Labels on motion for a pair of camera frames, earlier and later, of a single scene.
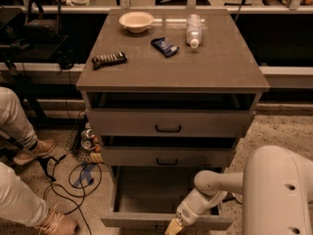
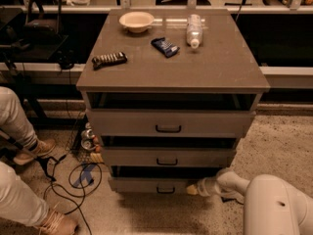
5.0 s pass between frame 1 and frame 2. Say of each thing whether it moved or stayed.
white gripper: moved
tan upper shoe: stayed
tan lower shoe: stayed
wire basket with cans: stayed
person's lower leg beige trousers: stayed
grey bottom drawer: moved
